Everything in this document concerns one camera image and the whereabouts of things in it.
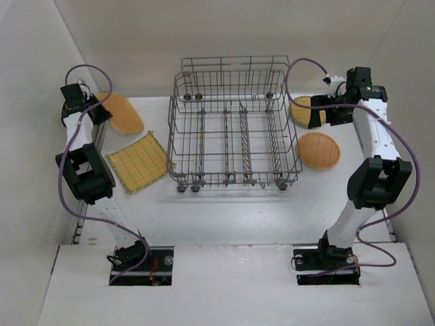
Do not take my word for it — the green-rimmed round woven plate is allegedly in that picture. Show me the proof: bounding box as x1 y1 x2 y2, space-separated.
290 96 326 129

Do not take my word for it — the orange oval woven plate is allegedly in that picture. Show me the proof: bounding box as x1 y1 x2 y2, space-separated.
103 93 145 135

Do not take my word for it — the yellow square woven plate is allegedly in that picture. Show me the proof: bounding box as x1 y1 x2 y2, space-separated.
106 131 168 195

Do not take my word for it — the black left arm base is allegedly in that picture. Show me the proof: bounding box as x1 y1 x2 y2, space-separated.
109 247 175 287

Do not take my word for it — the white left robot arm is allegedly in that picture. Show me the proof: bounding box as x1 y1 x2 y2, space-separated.
56 83 150 272

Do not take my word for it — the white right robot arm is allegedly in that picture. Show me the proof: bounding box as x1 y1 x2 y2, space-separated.
309 67 413 266

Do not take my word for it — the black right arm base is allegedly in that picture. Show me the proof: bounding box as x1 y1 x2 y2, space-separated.
292 247 360 286

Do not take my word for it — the orange round woven plate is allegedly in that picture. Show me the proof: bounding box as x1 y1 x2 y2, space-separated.
298 132 341 170

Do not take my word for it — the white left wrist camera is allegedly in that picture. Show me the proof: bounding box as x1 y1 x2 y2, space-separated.
77 79 92 100

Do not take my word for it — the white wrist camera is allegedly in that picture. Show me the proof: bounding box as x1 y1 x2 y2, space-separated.
77 79 92 100
323 73 347 98

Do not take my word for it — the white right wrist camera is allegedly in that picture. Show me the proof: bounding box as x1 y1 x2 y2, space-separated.
323 73 347 98

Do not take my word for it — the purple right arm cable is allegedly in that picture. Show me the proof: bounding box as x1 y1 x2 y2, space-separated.
284 58 422 270

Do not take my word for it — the grey wire dish rack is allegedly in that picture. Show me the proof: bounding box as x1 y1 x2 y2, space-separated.
167 56 302 193

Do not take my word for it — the aluminium right side rail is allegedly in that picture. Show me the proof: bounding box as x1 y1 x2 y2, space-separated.
383 209 397 242

